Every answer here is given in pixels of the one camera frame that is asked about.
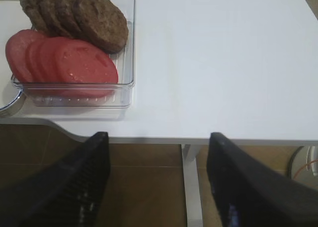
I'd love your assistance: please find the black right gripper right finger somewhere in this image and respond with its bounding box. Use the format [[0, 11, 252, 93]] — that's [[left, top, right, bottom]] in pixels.
[[206, 133, 318, 227]]

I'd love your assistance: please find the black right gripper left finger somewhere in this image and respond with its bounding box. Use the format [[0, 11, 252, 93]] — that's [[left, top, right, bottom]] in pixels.
[[0, 132, 110, 227]]

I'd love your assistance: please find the right white table leg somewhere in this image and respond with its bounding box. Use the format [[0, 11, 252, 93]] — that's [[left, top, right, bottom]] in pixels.
[[181, 144, 203, 227]]

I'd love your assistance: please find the clear patty tomato container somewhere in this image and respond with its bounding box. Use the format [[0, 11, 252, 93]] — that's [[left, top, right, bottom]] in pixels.
[[5, 0, 136, 107]]

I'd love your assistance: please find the red tomato slice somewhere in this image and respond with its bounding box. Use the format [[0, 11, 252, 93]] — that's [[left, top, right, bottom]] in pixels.
[[53, 40, 118, 98], [38, 37, 70, 82], [5, 29, 46, 82], [26, 39, 44, 82]]

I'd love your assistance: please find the brown meat patty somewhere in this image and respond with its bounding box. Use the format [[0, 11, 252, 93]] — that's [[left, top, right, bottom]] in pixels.
[[19, 0, 50, 36], [37, 0, 72, 38], [55, 0, 87, 41], [72, 0, 129, 54]]

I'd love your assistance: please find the white serving tray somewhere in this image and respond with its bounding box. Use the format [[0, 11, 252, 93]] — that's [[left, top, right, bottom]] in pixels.
[[0, 2, 34, 118]]

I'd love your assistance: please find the white round base with cable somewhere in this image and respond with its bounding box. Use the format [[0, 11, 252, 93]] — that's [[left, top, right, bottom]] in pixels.
[[287, 146, 318, 185]]

